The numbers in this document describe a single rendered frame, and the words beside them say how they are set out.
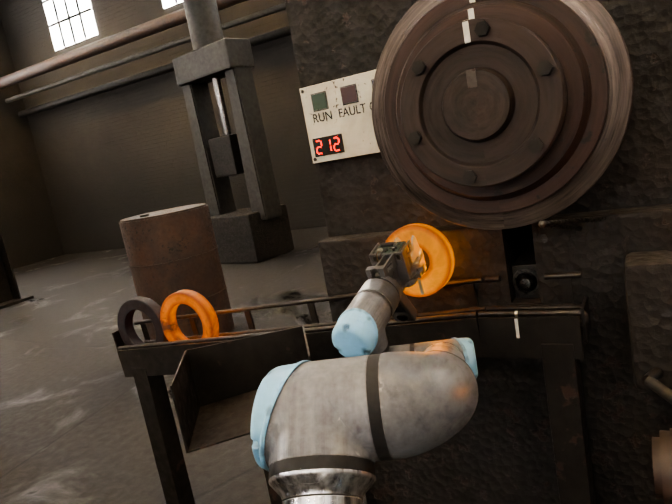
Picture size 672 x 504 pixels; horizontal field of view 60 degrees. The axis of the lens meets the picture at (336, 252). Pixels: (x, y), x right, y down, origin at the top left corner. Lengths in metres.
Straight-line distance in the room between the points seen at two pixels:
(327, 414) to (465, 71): 0.65
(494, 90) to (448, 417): 0.58
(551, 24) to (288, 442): 0.78
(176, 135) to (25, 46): 3.74
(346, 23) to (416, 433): 1.00
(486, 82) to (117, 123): 9.94
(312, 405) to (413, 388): 0.11
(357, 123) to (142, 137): 9.12
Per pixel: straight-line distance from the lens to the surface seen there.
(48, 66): 10.78
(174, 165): 9.97
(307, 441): 0.63
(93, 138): 11.28
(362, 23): 1.39
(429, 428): 0.64
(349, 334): 0.96
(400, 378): 0.62
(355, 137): 1.37
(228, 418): 1.25
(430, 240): 1.22
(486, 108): 1.04
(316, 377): 0.65
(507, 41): 1.04
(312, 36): 1.45
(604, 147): 1.10
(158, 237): 3.74
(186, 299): 1.63
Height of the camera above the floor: 1.09
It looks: 10 degrees down
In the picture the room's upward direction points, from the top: 10 degrees counter-clockwise
